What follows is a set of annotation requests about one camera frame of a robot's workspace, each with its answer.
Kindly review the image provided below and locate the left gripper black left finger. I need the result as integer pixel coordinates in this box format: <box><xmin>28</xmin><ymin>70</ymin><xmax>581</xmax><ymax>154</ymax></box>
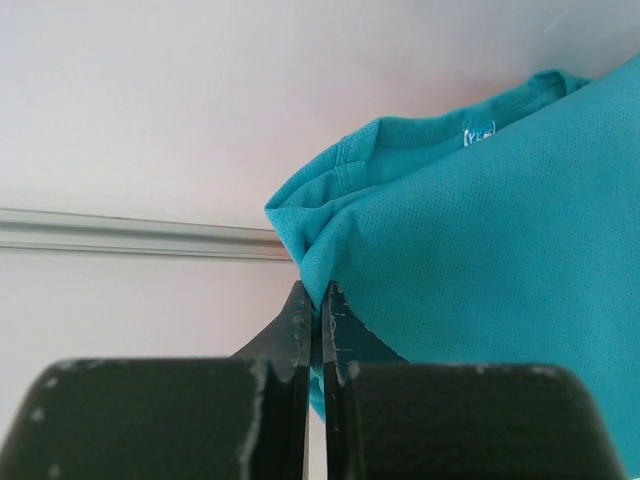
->
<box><xmin>1</xmin><ymin>283</ymin><xmax>312</xmax><ymax>479</ymax></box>

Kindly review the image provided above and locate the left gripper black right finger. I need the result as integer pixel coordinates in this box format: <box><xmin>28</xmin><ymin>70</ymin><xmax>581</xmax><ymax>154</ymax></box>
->
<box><xmin>322</xmin><ymin>285</ymin><xmax>625</xmax><ymax>479</ymax></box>

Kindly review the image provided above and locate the aluminium corner post left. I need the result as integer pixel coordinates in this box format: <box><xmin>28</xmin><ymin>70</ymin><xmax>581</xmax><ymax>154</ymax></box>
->
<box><xmin>1</xmin><ymin>208</ymin><xmax>290</xmax><ymax>261</ymax></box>

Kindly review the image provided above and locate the teal t shirt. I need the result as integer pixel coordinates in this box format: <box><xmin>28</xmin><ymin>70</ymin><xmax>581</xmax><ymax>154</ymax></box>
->
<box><xmin>265</xmin><ymin>59</ymin><xmax>639</xmax><ymax>478</ymax></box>

